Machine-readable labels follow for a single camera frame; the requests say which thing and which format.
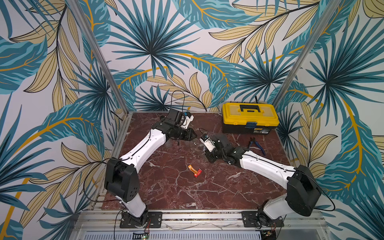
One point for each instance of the red bottle label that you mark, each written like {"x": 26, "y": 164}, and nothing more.
{"x": 197, "y": 173}

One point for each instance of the orange bottle label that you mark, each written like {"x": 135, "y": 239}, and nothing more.
{"x": 192, "y": 169}

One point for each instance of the yellow and black toolbox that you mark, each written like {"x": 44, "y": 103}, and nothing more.
{"x": 242, "y": 118}

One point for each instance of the aluminium front rail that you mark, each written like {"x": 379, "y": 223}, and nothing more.
{"x": 199, "y": 225}

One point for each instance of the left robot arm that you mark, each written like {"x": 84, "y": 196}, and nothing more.
{"x": 122, "y": 174}

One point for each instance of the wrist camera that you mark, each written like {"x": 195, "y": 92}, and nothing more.
{"x": 187, "y": 118}
{"x": 207, "y": 142}

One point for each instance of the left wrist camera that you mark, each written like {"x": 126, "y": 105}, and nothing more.
{"x": 187, "y": 118}

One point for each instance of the blue handled pliers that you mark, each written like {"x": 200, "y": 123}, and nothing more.
{"x": 258, "y": 146}

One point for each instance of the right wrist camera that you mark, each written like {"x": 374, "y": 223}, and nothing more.
{"x": 207, "y": 142}

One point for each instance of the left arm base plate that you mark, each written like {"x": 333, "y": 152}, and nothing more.
{"x": 153, "y": 220}

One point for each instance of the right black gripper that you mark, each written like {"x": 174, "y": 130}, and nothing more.
{"x": 217, "y": 150}

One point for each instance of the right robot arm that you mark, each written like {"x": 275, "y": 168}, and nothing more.
{"x": 302, "y": 190}

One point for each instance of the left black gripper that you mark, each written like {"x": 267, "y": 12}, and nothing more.
{"x": 189, "y": 135}

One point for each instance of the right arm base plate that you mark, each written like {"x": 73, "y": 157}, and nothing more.
{"x": 254, "y": 219}

